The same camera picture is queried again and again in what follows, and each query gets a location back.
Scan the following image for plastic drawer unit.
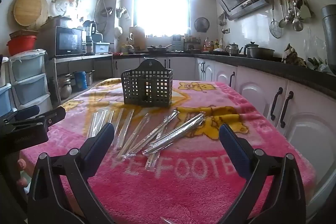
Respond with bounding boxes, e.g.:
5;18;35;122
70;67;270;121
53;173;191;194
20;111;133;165
9;49;51;109
0;57;13;117

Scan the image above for spice rack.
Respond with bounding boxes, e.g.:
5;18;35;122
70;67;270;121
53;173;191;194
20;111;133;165
184;35;203;53

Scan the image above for grey metal pipe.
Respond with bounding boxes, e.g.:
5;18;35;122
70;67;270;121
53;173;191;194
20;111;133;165
322;4;336;71

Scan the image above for small hanging ladles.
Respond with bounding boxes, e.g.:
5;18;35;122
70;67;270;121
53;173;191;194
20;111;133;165
219;13;228;34

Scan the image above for person's left hand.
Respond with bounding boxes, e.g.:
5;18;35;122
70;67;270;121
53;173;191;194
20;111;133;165
16;158;27;187

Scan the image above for green vegetables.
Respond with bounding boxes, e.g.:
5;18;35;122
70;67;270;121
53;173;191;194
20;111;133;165
307;56;330;73

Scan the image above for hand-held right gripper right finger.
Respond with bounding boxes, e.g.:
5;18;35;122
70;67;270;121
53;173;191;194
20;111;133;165
219;123;307;224

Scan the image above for black microwave oven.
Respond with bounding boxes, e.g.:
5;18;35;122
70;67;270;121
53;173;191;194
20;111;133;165
37;26;84;57

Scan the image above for steel kettle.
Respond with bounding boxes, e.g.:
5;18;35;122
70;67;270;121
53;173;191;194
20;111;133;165
225;43;243;56

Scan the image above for black kitchen countertop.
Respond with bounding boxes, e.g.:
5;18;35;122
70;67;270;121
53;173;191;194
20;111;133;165
113;52;336;98

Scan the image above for black wall fan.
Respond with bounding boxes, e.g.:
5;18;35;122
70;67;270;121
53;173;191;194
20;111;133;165
194;17;210;33

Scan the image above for metal shelf rack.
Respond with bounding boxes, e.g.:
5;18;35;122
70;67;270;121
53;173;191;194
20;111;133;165
49;53;114;106

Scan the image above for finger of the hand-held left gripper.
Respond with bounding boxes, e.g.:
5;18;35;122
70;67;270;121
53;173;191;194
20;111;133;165
39;106;66;131
14;105;40;121

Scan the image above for round bamboo board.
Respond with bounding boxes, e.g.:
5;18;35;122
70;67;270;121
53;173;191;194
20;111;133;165
13;0;49;29

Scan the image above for blue white appliance box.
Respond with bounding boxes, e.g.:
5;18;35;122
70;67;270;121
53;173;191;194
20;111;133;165
93;42;111;54

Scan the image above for white kitchen cabinets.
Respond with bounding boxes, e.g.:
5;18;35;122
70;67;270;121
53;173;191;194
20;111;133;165
113;55;336;215

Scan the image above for small steel pot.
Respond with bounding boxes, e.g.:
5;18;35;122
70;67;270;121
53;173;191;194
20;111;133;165
85;70;95;86

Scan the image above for large steel pot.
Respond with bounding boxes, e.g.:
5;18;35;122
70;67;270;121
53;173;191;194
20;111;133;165
56;74;72;98

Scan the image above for beige cutting board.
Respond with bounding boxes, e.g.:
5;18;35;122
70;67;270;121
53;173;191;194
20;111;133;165
129;27;146;50

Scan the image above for black frying pan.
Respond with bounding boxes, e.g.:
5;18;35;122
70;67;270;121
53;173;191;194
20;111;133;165
147;44;173;53

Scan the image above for red plastic bucket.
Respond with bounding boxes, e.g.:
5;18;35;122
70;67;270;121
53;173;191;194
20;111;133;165
7;35;37;56

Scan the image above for kitchen window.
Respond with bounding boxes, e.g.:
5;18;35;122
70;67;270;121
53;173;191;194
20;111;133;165
134;0;191;37

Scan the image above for pink printed blanket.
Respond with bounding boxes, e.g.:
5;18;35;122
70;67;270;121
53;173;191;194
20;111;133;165
20;78;317;224

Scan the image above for blue metal can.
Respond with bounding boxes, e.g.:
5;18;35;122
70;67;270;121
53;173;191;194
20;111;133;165
74;71;88;90

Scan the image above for white electric kettle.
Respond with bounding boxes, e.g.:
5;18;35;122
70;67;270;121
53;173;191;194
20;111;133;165
114;26;124;42

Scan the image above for small white fan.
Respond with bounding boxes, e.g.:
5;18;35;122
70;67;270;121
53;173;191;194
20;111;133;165
50;0;70;17

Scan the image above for black blender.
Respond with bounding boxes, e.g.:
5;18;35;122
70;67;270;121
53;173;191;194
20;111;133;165
83;20;97;54

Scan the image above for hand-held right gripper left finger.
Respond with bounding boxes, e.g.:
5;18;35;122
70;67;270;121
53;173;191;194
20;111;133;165
28;122;116;224

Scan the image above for bunch of chopsticks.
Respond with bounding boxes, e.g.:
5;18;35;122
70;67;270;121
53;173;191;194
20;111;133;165
87;108;205;169

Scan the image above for group of oil bottles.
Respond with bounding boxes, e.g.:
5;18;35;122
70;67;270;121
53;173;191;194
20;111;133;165
203;38;223;51

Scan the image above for rail of hanging ladles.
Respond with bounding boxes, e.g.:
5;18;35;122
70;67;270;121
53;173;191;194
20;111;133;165
274;0;313;32

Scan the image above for black lidded pot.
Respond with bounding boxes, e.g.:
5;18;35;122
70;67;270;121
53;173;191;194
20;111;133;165
244;42;260;56

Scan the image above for black plastic utensil basket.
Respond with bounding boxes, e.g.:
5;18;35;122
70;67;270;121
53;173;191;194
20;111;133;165
121;58;174;108

